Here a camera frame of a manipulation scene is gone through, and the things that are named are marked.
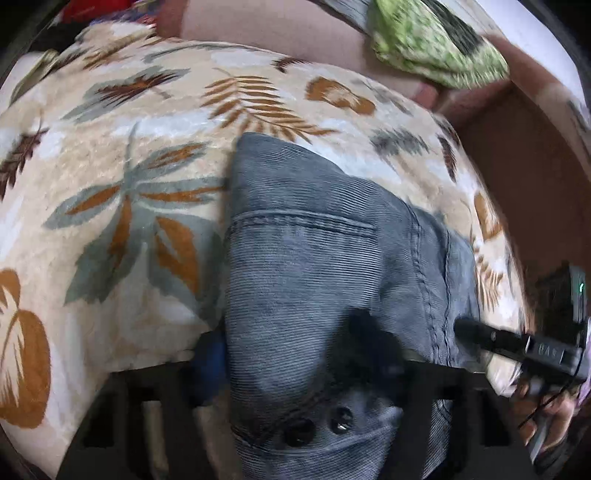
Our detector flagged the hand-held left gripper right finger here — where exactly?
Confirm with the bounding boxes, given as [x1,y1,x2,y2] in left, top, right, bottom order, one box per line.
[346,309,539,480]

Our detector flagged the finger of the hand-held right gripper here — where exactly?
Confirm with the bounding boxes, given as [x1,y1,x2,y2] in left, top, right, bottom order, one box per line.
[454,316,529,358]

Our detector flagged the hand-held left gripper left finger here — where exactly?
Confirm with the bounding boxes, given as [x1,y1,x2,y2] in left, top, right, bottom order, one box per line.
[58,330,232,480]

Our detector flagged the grey corduroy pants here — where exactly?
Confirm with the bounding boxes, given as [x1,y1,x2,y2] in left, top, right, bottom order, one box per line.
[222,131,485,480]

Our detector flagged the person's right hand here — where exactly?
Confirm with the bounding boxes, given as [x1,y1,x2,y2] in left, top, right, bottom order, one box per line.
[510,383,583,450]

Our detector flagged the leaf print fleece blanket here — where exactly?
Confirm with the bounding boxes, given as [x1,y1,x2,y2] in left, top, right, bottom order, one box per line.
[0,21,527,430]

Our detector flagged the green patterned cloth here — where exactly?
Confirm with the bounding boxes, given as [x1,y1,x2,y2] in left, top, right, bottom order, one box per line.
[367,0,511,90]

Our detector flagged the pink bed sheet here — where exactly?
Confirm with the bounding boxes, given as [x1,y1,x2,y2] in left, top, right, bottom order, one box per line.
[157,0,587,121]

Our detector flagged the red bag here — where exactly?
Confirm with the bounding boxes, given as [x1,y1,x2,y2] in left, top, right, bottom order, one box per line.
[60,0,134,24]

